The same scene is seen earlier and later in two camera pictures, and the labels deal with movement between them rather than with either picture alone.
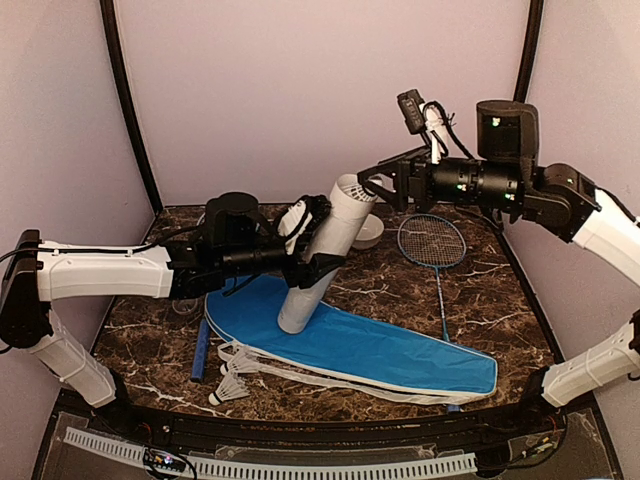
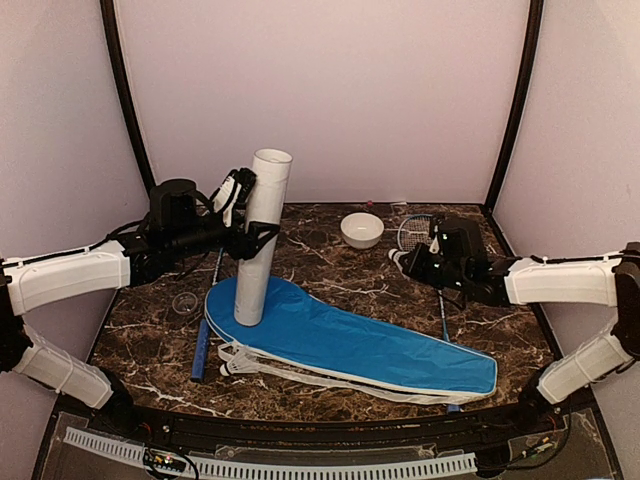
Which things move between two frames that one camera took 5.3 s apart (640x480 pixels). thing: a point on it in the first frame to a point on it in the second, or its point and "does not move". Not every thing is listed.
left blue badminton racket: [200, 354] does not move
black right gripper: [405, 165] to [413, 267]
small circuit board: [161, 459] does not move
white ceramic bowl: [370, 233] does not move
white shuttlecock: [244, 364] does not move
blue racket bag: [247, 310] does not move
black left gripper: [307, 275] to [249, 247]
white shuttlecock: [230, 387] to [395, 254]
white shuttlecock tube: [333, 233] to [261, 287]
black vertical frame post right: [529, 51] does not move
